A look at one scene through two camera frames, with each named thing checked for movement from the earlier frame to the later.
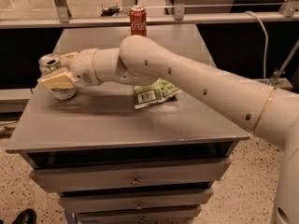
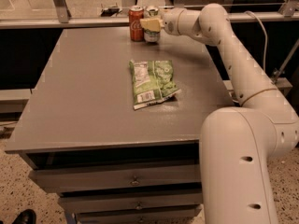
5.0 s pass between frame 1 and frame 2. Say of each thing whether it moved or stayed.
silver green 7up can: moved
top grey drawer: stayed
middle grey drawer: stayed
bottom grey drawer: stayed
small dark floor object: stayed
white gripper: moved
